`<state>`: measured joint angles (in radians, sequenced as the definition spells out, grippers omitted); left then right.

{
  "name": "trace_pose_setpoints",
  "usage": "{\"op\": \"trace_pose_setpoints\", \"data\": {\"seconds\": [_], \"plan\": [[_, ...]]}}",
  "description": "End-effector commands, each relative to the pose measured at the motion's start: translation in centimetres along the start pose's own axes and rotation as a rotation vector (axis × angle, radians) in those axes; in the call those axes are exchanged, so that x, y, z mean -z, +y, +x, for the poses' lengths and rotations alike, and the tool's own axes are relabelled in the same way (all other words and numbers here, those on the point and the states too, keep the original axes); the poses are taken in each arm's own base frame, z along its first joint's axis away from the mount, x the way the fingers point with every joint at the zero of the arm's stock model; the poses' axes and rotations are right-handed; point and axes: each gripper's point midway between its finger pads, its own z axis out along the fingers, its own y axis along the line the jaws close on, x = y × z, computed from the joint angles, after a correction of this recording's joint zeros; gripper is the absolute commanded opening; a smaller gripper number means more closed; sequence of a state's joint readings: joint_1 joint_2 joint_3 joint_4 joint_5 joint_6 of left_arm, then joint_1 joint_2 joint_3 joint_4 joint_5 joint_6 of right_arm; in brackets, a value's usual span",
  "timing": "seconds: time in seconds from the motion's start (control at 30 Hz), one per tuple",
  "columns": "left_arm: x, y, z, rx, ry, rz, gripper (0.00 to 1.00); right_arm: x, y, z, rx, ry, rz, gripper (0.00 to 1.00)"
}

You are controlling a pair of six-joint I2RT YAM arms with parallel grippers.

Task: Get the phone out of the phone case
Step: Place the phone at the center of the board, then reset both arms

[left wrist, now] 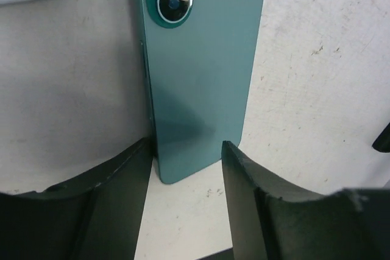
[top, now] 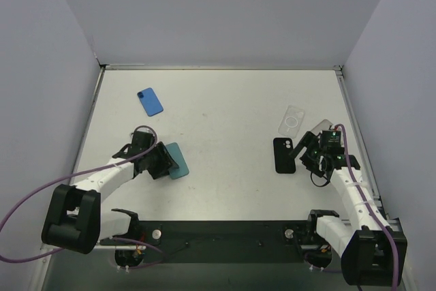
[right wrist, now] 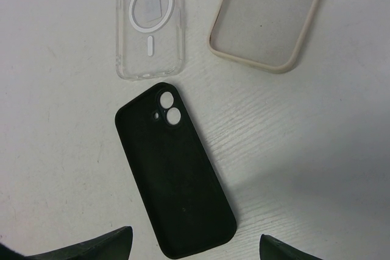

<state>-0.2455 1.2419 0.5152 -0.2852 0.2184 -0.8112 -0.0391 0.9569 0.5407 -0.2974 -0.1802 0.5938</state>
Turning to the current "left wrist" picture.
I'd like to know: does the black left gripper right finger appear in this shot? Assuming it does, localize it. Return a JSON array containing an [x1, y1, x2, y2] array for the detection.
[[221, 141, 389, 259]]

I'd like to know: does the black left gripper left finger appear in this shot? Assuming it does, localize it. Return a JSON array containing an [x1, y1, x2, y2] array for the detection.
[[1, 138, 153, 259]]

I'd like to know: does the black phone case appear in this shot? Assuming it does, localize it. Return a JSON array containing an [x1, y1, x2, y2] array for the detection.
[[372, 124, 390, 153]]

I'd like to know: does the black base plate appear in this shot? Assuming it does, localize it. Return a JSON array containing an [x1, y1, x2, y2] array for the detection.
[[198, 248, 235, 260]]

